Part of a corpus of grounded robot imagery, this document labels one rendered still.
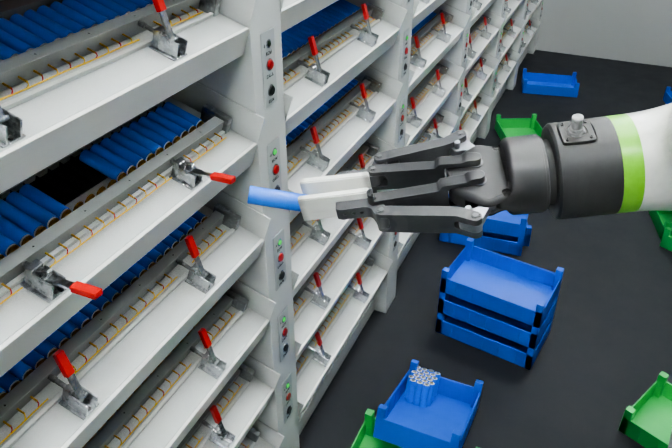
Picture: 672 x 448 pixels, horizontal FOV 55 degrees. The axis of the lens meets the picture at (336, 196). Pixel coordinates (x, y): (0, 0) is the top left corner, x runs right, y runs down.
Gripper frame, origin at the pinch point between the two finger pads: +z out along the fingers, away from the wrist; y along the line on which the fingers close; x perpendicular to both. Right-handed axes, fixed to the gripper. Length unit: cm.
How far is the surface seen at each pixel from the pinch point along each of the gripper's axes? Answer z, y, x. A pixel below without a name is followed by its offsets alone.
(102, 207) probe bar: 31.3, -9.9, 6.8
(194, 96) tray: 26.8, -39.8, 12.1
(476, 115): -34, -190, 141
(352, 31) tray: 4, -87, 32
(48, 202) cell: 36.8, -8.8, 4.0
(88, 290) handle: 27.3, 5.1, 4.7
